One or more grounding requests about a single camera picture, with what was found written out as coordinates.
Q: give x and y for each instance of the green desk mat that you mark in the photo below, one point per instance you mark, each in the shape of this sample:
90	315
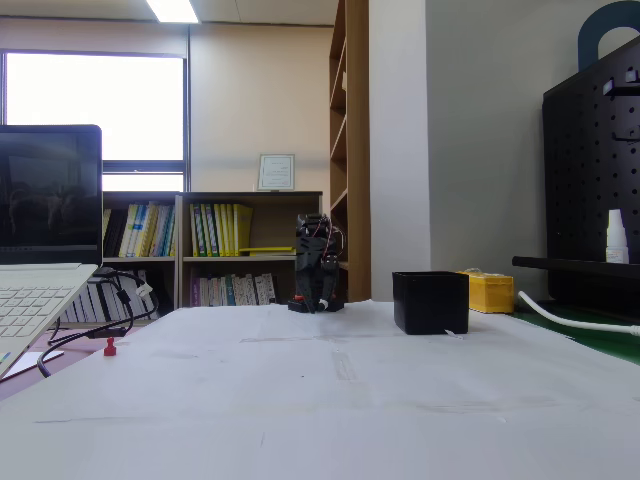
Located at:
600	342

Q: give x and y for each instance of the window with dark frame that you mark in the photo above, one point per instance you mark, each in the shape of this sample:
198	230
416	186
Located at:
95	105

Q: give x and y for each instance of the framed white certificate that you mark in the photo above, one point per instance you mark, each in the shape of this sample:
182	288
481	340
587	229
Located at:
276	172

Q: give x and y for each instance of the low bookshelf wide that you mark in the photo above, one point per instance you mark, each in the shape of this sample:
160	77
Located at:
280	220

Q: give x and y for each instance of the black pegboard shelf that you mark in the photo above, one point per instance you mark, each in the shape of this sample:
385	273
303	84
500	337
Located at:
575	265

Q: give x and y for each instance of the ceiling light panel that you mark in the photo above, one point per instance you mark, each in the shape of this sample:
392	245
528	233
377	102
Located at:
172	10

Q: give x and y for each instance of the white laptop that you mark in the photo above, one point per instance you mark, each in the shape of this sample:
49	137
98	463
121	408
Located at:
50	200

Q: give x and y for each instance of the black square container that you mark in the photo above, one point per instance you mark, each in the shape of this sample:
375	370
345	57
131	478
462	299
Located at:
430	302

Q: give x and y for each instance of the black pegboard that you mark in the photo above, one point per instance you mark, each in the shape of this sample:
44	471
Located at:
590	175

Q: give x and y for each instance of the white plastic bottle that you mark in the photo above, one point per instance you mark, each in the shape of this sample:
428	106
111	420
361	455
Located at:
617	235

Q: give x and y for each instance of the yellow cardboard box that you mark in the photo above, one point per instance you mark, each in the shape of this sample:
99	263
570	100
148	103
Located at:
492	295

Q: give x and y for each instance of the tall wooden bookshelf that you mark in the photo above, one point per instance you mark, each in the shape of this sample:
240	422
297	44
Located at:
357	150

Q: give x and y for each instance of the white taped paper cover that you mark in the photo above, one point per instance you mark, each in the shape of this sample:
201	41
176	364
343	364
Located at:
300	400

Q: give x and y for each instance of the white paper card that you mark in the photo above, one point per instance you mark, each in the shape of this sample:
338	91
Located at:
35	361

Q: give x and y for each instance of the small red pin object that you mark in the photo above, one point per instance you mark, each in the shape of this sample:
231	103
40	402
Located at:
109	347

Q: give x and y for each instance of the yellow flat book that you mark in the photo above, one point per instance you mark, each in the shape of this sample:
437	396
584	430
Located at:
265	250

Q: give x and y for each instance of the teal arch board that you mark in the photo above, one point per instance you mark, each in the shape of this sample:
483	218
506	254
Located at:
592	25

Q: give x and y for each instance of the low bookshelf narrow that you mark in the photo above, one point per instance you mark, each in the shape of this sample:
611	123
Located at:
140	259

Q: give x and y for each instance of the yellow upright book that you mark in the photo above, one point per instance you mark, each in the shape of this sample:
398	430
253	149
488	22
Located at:
243	227

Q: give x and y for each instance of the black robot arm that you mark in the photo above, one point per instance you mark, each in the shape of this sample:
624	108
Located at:
315	240

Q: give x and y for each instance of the black robot base orange clamps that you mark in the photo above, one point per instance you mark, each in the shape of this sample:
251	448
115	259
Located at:
295	306

